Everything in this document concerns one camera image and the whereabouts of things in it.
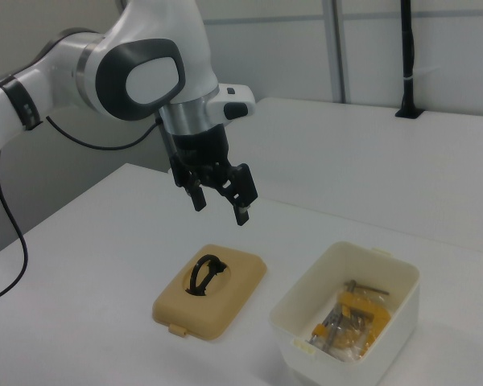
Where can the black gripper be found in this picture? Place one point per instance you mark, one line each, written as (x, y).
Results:
(201, 149)

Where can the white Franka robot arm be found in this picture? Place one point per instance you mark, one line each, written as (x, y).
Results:
(157, 24)

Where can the white plastic tool case box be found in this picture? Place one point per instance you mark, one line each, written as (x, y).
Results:
(346, 261)

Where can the small yellow C-clamp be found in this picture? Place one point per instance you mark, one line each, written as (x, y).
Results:
(319, 329)

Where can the large yellow C-clamp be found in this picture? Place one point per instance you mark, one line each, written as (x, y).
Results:
(362, 305)

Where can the clear plastic bag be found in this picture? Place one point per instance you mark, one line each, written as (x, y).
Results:
(346, 354)

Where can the black clamp-on pole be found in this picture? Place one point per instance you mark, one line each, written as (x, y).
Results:
(406, 40)

